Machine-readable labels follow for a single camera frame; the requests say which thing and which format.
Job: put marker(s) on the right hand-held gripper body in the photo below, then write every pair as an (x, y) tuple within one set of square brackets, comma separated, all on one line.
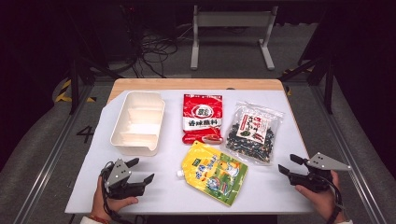
[(320, 163)]

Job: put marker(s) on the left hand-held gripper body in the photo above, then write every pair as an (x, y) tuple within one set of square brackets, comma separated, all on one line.
[(117, 174)]

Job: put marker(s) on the yellow green spout pouch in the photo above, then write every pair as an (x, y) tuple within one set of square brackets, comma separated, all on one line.
[(214, 174)]

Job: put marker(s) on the person's left hand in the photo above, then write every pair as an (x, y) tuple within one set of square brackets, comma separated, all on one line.
[(101, 205)]

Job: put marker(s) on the person's right hand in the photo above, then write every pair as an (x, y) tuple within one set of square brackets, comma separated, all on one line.
[(325, 200)]

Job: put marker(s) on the white table sheet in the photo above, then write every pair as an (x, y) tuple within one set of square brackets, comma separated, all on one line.
[(162, 193)]

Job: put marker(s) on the white plastic storage box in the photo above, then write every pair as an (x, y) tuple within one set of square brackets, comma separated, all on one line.
[(138, 123)]

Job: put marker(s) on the clear bag of dried seaweed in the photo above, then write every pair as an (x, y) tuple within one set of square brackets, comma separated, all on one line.
[(253, 133)]

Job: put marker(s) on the person's white left sleeve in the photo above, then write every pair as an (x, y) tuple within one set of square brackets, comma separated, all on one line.
[(87, 221)]

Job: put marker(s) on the red white seasoning packet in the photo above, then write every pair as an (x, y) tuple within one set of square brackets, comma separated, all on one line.
[(202, 118)]

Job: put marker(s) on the black tripod stand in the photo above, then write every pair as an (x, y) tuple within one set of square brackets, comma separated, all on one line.
[(328, 81), (74, 81)]

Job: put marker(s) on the yellow black hazard tape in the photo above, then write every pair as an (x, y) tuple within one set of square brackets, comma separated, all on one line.
[(63, 90)]

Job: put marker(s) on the aluminium floor rail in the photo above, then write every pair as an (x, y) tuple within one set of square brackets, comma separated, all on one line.
[(53, 149), (345, 146)]

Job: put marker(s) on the white metal table frame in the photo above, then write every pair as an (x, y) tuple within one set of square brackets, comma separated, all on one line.
[(233, 19)]

